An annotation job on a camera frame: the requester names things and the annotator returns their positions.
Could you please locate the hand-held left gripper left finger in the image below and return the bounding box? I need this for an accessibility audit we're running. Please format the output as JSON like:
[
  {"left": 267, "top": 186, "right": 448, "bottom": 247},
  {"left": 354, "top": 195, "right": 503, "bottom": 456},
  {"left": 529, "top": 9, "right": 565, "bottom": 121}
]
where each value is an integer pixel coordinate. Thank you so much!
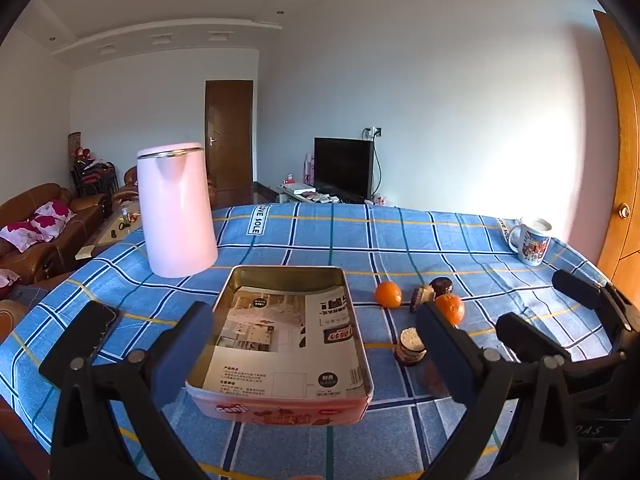
[{"left": 39, "top": 301, "right": 216, "bottom": 480}]

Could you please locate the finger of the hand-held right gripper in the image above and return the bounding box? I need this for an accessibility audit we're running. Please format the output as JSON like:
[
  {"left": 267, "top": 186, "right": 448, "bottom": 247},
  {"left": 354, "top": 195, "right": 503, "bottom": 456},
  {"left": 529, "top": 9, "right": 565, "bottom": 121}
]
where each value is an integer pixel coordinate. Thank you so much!
[{"left": 552, "top": 269, "right": 638, "bottom": 335}]

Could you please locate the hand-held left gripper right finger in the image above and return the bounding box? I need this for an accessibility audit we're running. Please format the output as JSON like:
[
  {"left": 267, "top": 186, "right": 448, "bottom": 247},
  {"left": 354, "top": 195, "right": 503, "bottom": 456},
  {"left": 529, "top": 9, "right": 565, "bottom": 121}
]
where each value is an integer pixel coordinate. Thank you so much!
[{"left": 415, "top": 302, "right": 583, "bottom": 480}]

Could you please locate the pink metal tin box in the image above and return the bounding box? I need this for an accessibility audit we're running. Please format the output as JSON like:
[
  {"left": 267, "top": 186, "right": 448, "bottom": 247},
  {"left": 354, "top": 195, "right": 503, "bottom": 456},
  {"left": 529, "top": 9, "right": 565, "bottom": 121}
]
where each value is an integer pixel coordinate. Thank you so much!
[{"left": 185, "top": 265, "right": 375, "bottom": 427}]

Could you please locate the small orange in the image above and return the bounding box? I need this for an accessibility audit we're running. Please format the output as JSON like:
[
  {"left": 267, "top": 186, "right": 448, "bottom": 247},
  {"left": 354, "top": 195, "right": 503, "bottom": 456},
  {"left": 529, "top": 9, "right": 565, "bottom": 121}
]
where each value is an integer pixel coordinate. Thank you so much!
[
  {"left": 434, "top": 293, "right": 466, "bottom": 327},
  {"left": 375, "top": 281, "right": 403, "bottom": 309}
]

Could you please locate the white cartoon print mug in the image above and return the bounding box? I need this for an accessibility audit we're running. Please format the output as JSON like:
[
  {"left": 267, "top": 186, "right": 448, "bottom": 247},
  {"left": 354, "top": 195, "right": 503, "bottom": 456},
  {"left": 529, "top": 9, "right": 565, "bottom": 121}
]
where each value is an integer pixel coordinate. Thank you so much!
[{"left": 506, "top": 217, "right": 553, "bottom": 267}]

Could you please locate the printed paper leaflet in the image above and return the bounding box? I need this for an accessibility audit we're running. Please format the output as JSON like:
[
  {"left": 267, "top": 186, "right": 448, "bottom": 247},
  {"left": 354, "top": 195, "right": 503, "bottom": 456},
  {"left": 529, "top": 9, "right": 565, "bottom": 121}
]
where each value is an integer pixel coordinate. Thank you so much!
[{"left": 202, "top": 284, "right": 366, "bottom": 401}]

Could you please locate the wooden coffee table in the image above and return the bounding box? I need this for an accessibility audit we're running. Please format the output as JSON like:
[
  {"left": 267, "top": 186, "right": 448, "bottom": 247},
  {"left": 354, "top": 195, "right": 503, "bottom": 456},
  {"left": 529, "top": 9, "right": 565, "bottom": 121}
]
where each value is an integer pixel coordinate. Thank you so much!
[{"left": 75, "top": 200, "right": 146, "bottom": 261}]

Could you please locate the pink electric kettle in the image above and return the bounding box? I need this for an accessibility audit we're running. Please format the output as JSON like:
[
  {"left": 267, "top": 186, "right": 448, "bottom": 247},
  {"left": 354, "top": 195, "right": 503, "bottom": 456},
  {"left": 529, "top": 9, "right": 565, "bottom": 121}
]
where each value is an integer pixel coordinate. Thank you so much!
[{"left": 136, "top": 143, "right": 219, "bottom": 279}]

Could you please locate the blue plaid tablecloth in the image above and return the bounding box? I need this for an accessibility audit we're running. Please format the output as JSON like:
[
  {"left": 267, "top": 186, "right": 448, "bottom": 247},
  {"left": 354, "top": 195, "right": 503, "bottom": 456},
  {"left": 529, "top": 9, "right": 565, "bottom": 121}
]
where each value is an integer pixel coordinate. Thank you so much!
[{"left": 0, "top": 204, "right": 626, "bottom": 480}]

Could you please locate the light wooden door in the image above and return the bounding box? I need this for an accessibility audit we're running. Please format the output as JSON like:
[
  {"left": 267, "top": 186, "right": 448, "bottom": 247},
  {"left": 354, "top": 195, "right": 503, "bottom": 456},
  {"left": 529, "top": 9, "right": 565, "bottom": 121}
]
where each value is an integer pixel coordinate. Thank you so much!
[{"left": 593, "top": 9, "right": 640, "bottom": 286}]

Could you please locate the brown leather sofa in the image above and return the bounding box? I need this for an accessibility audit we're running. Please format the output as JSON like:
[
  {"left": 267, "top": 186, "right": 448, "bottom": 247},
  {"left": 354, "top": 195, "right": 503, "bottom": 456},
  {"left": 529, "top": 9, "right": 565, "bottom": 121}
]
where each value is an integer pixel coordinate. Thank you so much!
[{"left": 0, "top": 183, "right": 108, "bottom": 283}]

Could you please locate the floral cushion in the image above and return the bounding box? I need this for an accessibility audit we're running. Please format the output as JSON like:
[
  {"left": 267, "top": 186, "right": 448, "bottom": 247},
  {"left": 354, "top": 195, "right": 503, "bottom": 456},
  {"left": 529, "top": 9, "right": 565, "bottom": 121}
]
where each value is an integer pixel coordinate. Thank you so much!
[{"left": 0, "top": 201, "right": 76, "bottom": 253}]

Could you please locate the stack of dark chairs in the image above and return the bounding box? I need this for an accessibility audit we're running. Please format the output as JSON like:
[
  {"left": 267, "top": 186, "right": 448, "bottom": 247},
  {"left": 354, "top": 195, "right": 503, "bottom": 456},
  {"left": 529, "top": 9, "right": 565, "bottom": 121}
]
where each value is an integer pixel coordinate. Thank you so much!
[{"left": 72, "top": 157, "right": 118, "bottom": 197}]

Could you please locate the white television stand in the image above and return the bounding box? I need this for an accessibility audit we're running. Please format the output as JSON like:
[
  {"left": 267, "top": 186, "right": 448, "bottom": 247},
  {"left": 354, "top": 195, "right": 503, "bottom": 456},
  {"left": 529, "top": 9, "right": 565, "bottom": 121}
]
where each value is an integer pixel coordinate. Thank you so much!
[{"left": 276, "top": 182, "right": 373, "bottom": 206}]

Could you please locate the black television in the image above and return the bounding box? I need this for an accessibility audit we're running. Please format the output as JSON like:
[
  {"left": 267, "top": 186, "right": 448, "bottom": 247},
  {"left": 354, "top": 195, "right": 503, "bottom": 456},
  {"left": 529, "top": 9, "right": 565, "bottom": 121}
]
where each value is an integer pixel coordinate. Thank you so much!
[{"left": 313, "top": 137, "right": 376, "bottom": 202}]

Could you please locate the dark brown door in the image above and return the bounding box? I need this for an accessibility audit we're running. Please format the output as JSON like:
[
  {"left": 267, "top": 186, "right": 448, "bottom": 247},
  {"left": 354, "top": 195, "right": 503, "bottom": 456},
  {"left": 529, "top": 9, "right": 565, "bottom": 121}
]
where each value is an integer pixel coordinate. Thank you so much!
[{"left": 205, "top": 80, "right": 254, "bottom": 192}]

